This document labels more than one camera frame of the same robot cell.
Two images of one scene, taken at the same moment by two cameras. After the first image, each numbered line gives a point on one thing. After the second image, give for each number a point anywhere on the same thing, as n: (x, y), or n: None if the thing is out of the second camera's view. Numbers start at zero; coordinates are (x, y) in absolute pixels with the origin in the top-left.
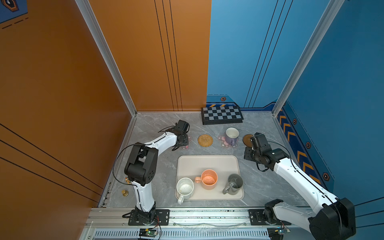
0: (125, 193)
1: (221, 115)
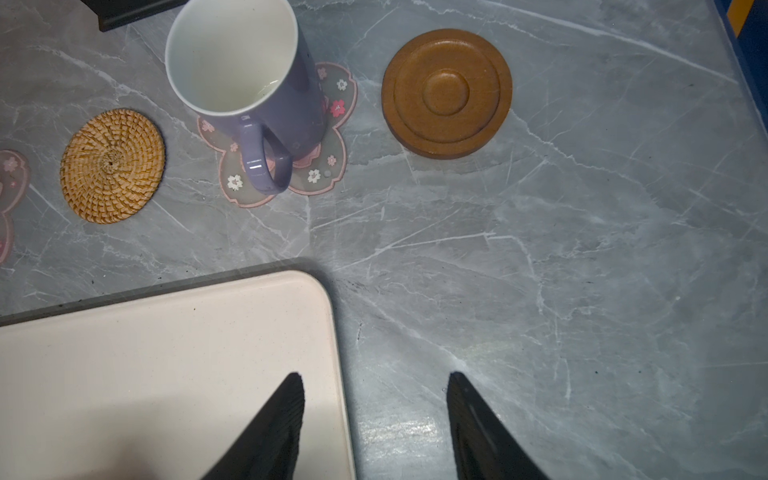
0: None
1: (114, 14)
